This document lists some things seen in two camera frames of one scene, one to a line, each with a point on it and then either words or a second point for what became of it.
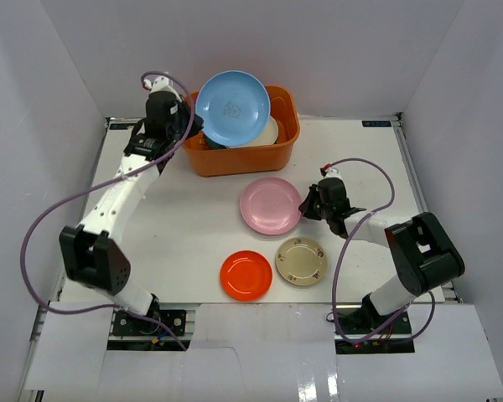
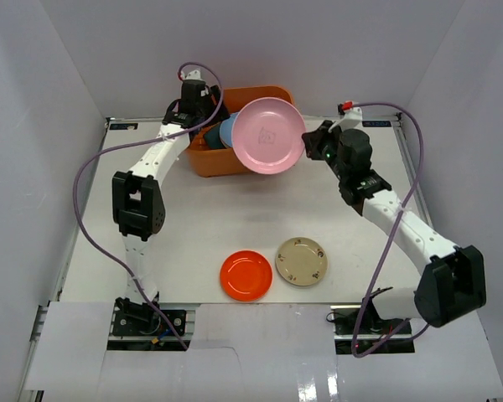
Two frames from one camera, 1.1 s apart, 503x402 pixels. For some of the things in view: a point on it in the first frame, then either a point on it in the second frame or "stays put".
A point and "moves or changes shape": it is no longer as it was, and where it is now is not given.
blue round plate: x=234 y=106 moves or changes shape
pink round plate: x=271 y=206 -> x=267 y=136
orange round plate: x=246 y=275 stays put
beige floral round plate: x=301 y=261 stays put
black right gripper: x=307 y=207 -> x=314 y=141
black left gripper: x=184 y=121 -> x=214 y=110
